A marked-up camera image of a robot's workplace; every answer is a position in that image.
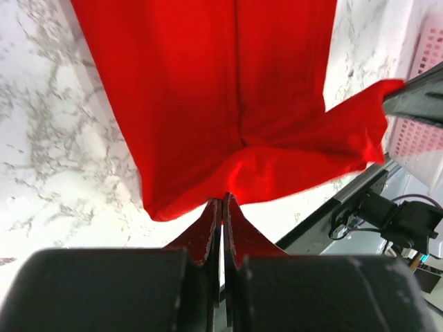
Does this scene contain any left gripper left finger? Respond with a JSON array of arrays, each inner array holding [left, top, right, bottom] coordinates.
[[164, 199, 222, 331]]

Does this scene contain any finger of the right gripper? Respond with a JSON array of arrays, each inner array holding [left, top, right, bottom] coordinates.
[[383, 62, 443, 128]]

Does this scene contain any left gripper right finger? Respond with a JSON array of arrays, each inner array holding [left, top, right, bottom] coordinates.
[[222, 192, 287, 329]]

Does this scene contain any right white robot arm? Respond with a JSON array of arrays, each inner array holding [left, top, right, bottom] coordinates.
[[328, 64, 442, 258]]

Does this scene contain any red t shirt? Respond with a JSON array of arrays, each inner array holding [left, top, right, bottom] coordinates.
[[72, 1, 405, 221]]

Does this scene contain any white plastic basket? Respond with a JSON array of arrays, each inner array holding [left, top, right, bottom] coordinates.
[[383, 12, 442, 193]]

